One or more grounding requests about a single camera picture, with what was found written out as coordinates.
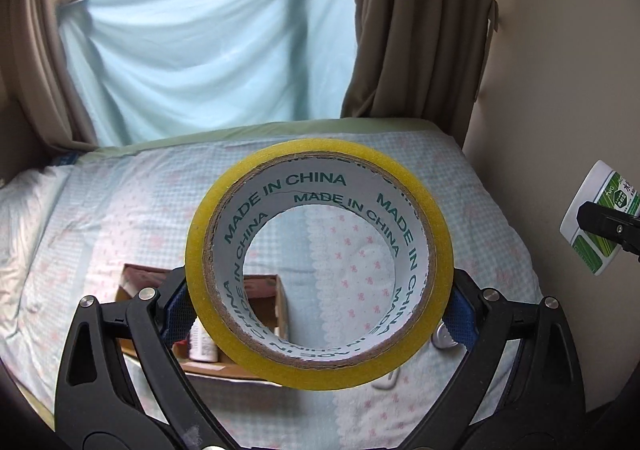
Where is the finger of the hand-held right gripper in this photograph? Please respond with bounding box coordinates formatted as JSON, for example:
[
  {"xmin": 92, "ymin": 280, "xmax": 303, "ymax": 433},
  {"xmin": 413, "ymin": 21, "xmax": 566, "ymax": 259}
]
[{"xmin": 575, "ymin": 200, "xmax": 640, "ymax": 262}]

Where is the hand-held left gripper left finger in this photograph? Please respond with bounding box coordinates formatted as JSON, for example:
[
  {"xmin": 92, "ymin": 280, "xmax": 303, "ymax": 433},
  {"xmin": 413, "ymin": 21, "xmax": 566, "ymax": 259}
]
[{"xmin": 55, "ymin": 269, "xmax": 232, "ymax": 450}]

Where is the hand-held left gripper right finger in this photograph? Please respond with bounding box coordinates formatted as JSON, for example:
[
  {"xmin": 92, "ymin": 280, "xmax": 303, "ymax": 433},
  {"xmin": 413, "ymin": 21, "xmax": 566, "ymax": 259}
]
[{"xmin": 400, "ymin": 267, "xmax": 584, "ymax": 450}]

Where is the pale green cream jar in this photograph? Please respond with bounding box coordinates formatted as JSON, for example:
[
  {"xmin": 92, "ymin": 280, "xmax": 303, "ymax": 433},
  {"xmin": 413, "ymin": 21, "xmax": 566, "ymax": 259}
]
[{"xmin": 559, "ymin": 160, "xmax": 640, "ymax": 277}]

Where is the small red box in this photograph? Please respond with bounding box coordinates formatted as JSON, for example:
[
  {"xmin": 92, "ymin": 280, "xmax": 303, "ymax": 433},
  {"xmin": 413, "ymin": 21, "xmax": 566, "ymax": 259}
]
[{"xmin": 174, "ymin": 319, "xmax": 222, "ymax": 363}]

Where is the cardboard box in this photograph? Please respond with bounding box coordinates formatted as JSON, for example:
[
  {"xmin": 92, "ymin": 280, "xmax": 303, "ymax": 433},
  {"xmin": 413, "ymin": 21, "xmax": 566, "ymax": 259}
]
[{"xmin": 114, "ymin": 263, "xmax": 292, "ymax": 382}]

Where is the yellow tape roll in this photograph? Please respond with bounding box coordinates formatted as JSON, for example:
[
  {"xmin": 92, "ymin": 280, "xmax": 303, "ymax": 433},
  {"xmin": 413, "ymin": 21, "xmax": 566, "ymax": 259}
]
[{"xmin": 184, "ymin": 140, "xmax": 456, "ymax": 390}]

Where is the small round silver tin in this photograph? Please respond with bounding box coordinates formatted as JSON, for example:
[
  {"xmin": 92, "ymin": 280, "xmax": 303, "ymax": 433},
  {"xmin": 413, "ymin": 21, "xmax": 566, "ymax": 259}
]
[{"xmin": 432, "ymin": 324, "xmax": 455, "ymax": 352}]

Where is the white pillow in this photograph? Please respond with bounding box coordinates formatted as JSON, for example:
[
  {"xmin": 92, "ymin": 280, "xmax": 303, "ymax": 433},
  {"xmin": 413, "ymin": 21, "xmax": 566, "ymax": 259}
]
[{"xmin": 0, "ymin": 164, "xmax": 103, "ymax": 361}]

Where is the brown curtain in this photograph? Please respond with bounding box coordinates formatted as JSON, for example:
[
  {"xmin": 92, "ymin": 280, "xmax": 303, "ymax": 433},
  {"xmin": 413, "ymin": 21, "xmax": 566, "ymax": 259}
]
[
  {"xmin": 9, "ymin": 0, "xmax": 102, "ymax": 154},
  {"xmin": 341, "ymin": 0, "xmax": 502, "ymax": 152}
]

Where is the light blue hanging cloth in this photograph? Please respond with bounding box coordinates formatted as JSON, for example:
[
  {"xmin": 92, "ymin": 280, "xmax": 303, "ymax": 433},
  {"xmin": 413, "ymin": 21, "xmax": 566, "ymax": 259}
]
[{"xmin": 58, "ymin": 0, "xmax": 361, "ymax": 149}]

